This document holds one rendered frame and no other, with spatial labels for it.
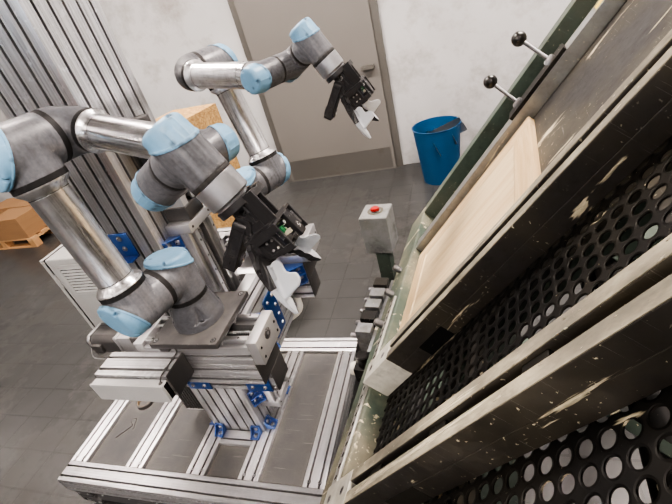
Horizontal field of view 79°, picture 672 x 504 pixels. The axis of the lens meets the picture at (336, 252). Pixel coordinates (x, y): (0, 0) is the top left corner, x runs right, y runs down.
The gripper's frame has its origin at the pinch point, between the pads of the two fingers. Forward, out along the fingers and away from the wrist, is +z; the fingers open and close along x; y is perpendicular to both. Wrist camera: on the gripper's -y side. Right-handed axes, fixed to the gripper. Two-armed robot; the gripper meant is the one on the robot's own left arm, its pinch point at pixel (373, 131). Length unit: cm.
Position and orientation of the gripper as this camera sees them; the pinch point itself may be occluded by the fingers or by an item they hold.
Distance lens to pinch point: 129.4
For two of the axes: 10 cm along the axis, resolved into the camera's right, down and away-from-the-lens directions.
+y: 7.2, -4.3, -5.4
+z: 6.5, 6.9, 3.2
